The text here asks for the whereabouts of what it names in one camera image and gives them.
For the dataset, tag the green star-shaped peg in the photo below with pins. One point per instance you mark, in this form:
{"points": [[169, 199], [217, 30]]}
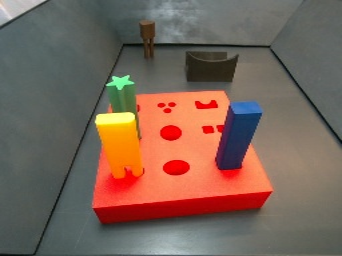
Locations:
{"points": [[121, 94]]}

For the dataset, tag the brown three-prong peg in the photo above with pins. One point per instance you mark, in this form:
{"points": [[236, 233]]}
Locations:
{"points": [[147, 34]]}

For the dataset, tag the black curved bracket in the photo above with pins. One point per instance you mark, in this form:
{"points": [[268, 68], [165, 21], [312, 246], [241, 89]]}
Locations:
{"points": [[209, 66]]}

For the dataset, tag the blue rectangular block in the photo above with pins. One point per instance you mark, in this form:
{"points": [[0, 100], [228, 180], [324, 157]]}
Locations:
{"points": [[241, 120]]}

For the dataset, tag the red foam peg board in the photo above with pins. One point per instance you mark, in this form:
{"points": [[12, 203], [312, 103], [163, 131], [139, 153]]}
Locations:
{"points": [[181, 183]]}

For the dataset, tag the yellow two-leg block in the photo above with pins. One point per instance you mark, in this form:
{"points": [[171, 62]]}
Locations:
{"points": [[116, 129]]}

